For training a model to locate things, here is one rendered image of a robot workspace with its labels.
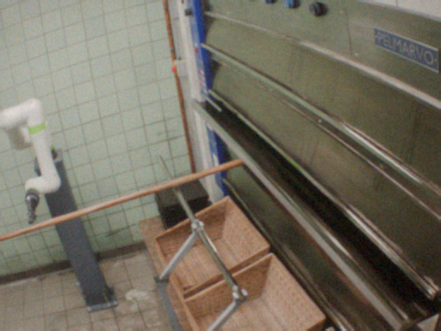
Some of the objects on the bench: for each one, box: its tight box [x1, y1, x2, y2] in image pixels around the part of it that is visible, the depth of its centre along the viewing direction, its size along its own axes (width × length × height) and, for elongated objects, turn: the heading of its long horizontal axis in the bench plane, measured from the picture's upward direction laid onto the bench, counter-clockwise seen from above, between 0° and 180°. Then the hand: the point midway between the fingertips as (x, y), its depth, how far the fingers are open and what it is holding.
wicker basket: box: [153, 196, 270, 312], centre depth 249 cm, size 49×56×28 cm
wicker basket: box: [183, 253, 326, 331], centre depth 197 cm, size 49×56×28 cm
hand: (31, 219), depth 208 cm, fingers closed
